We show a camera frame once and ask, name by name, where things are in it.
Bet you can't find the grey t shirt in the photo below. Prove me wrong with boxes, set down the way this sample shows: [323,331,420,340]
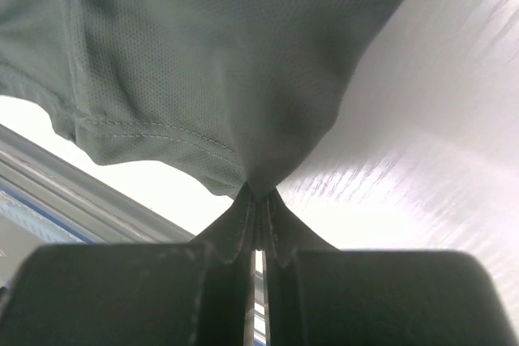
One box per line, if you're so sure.
[1,0,403,197]

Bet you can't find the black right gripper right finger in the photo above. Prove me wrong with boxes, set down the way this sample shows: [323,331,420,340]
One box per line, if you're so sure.
[259,191,515,346]

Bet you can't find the white slotted cable duct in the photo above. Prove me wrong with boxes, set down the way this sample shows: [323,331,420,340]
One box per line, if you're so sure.
[1,190,88,243]

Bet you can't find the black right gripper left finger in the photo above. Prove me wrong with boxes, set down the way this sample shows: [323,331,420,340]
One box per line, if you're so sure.
[1,186,255,345]

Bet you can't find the aluminium mounting rail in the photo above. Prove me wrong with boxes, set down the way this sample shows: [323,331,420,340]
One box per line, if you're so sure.
[1,126,193,242]

